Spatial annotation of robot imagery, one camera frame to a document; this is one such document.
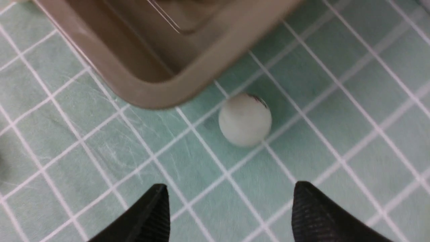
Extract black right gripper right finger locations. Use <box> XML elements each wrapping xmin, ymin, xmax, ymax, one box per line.
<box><xmin>292</xmin><ymin>181</ymin><xmax>390</xmax><ymax>242</ymax></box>

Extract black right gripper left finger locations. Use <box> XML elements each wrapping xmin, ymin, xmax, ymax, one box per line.
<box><xmin>90</xmin><ymin>184</ymin><xmax>171</xmax><ymax>242</ymax></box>

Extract white ball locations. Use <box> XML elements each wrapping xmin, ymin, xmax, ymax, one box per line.
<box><xmin>218</xmin><ymin>92</ymin><xmax>273</xmax><ymax>147</ymax></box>

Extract green checkered tablecloth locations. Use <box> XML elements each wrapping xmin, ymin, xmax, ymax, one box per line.
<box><xmin>1</xmin><ymin>0</ymin><xmax>429</xmax><ymax>242</ymax></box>

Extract olive green plastic bin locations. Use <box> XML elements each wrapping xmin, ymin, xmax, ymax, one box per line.
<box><xmin>34</xmin><ymin>0</ymin><xmax>302</xmax><ymax>109</ymax></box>

